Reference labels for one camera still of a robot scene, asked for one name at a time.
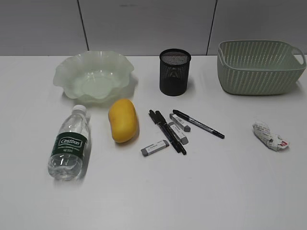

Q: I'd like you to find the black marker pen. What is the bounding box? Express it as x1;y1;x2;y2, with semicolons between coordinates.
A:
149;110;180;153
155;110;187;155
173;110;225;139

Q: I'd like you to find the grey white eraser back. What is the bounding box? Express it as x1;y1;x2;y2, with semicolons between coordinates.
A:
169;113;191;132

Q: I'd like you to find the grey white eraser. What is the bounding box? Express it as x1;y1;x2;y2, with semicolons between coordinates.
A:
141;139;169;157
168;122;189;145
169;113;191;132

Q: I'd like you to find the yellow mango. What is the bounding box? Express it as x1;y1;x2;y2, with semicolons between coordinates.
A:
108;99;138;143

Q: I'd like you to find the grey white eraser front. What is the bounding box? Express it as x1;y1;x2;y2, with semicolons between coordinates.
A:
141;139;169;157

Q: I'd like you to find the clear water bottle green label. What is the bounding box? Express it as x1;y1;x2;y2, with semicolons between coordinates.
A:
47;105;90;181

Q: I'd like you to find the white waste paper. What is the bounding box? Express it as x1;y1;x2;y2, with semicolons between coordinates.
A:
252;121;290;151

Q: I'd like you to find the black mesh pen holder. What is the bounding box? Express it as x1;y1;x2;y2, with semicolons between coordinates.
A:
159;48;191;96

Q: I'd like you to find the pale green wavy plate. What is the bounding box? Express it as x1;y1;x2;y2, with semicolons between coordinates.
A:
53;51;134;103

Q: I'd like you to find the light green woven basket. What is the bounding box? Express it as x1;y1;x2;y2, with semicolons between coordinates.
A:
217;40;307;96

